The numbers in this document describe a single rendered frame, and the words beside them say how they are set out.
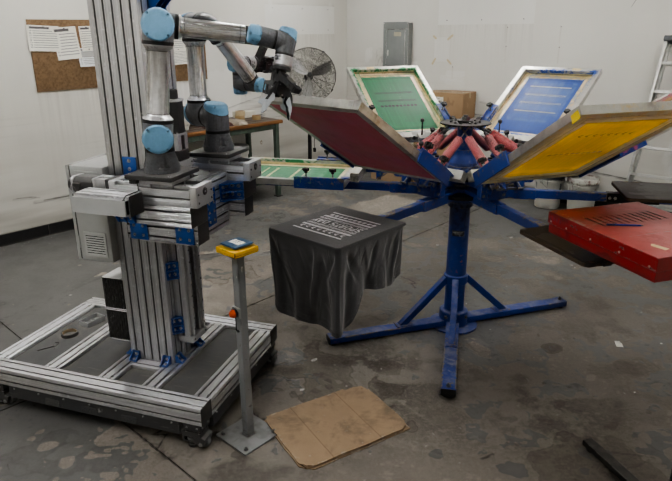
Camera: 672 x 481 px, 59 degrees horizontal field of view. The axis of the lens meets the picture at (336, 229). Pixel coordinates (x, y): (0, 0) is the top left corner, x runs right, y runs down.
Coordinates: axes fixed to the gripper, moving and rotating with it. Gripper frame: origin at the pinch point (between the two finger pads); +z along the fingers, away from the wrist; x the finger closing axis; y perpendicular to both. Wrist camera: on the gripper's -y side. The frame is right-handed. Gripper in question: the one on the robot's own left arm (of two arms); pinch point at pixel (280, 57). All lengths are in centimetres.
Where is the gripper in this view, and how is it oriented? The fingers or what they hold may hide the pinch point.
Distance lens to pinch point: 346.6
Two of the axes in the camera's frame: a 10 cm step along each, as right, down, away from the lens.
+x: 7.4, 3.3, -5.9
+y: -1.0, 9.1, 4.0
